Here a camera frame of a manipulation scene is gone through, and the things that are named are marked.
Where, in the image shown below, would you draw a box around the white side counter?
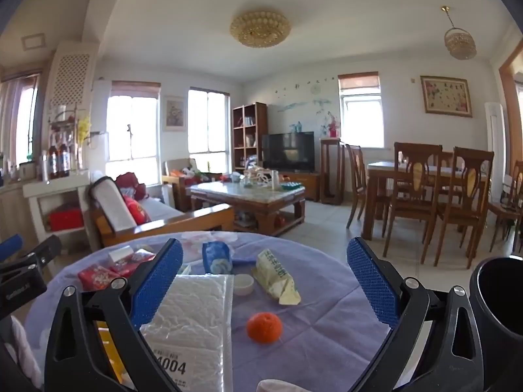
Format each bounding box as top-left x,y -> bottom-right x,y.
22,171 -> 93,254

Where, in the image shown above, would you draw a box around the clear plastic wrapper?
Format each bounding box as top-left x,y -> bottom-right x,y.
180,232 -> 246,254

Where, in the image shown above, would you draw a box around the red snack packets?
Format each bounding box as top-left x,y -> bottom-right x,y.
107,246 -> 158,278

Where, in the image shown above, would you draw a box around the metal bottle rack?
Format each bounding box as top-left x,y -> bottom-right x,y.
48,105 -> 88,172

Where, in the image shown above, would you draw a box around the crystal pendant lamp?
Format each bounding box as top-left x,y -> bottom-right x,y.
440,6 -> 477,60

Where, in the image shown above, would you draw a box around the black trash bin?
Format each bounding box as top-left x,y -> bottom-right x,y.
469,255 -> 523,392

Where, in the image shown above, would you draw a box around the dark glass bottle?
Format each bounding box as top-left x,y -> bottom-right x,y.
59,133 -> 71,178
48,133 -> 60,179

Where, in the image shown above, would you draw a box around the red packet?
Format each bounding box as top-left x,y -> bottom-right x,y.
77,265 -> 123,292

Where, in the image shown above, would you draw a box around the yellow packet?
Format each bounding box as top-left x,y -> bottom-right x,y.
96,320 -> 123,380

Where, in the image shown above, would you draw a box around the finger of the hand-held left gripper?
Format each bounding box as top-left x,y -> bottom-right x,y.
0,236 -> 63,282
0,235 -> 24,263

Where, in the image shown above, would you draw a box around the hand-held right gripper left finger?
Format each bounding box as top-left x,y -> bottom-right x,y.
45,237 -> 184,392

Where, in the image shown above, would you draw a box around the white lattice cabinet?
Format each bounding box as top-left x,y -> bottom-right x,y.
45,41 -> 99,172

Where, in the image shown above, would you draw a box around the person's left hand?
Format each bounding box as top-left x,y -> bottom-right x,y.
9,316 -> 45,391

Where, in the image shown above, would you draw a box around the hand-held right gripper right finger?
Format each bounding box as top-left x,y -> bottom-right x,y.
346,237 -> 491,392

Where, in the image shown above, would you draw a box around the small white cup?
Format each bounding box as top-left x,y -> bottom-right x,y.
233,274 -> 255,296

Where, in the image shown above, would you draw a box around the wooden dining chair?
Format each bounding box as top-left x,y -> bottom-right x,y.
488,173 -> 523,254
382,142 -> 444,268
345,144 -> 393,229
434,146 -> 495,270

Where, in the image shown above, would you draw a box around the wooden armchair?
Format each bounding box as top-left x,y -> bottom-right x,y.
162,158 -> 213,213

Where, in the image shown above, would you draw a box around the red box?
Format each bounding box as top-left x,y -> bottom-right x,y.
48,208 -> 84,231

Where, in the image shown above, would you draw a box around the flat screen television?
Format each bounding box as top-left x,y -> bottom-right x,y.
261,131 -> 315,173

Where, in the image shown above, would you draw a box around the red bag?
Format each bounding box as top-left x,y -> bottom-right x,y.
115,172 -> 150,201

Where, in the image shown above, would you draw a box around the white bubble mailer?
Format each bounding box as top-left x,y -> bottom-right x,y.
139,273 -> 235,392

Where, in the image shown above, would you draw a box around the wooden door frame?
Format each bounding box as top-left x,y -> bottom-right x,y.
499,40 -> 523,180

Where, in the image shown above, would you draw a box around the tall wooden plant stand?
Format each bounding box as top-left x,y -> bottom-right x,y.
319,138 -> 346,205

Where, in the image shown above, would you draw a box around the blue snack packet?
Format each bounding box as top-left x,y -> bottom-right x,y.
202,241 -> 233,275

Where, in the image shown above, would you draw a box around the wooden bookshelf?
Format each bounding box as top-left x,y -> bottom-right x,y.
232,102 -> 268,172

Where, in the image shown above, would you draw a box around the red cushion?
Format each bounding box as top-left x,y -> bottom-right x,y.
123,195 -> 152,225

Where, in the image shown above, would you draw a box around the orange tangerine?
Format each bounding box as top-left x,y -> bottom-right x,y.
246,311 -> 283,344

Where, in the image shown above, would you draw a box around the purple tablecloth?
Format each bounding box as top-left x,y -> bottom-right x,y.
22,231 -> 409,392

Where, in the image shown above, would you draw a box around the window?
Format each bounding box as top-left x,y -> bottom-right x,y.
0,73 -> 42,172
105,81 -> 161,186
338,72 -> 385,148
188,87 -> 230,174

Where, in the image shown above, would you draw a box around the large framed floral picture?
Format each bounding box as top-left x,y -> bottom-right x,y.
420,75 -> 473,118

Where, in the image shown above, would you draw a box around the yellow-green snack packet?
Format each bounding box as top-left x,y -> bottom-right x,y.
251,248 -> 302,306

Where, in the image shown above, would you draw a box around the gold ceiling lamp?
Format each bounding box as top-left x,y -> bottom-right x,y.
229,10 -> 292,48

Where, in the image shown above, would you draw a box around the wooden dining table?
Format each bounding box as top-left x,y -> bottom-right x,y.
362,160 -> 491,241

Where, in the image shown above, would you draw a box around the wooden sofa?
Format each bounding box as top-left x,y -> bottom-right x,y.
89,175 -> 235,248

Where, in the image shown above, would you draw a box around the white standing air conditioner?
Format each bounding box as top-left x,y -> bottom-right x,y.
484,102 -> 507,203

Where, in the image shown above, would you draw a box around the small framed picture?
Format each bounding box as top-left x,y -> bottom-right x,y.
162,95 -> 186,132

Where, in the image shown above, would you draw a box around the wooden coffee table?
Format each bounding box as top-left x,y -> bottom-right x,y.
190,180 -> 306,237

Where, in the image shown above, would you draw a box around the white tissue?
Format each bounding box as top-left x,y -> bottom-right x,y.
255,380 -> 305,392

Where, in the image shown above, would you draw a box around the wooden television stand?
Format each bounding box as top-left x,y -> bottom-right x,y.
282,171 -> 321,203

